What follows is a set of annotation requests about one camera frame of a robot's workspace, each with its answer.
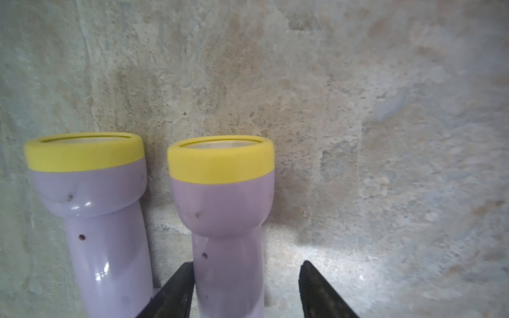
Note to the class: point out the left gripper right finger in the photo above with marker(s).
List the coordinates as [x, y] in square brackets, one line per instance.
[319, 299]

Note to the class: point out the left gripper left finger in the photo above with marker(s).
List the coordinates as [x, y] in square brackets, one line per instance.
[174, 299]

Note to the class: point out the purple flashlight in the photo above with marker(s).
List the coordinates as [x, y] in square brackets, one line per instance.
[223, 189]
[94, 181]

